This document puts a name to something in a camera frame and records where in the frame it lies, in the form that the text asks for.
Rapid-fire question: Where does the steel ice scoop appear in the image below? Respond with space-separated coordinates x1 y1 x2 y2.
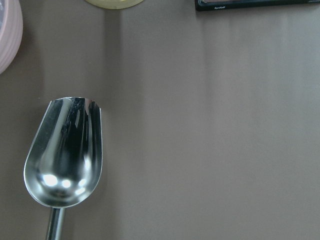
23 97 103 240

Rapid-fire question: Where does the wooden cup tree stand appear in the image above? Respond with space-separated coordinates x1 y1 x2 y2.
85 0 143 10

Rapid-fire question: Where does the pink bowl with ice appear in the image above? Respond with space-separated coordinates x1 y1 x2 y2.
0 0 23 74

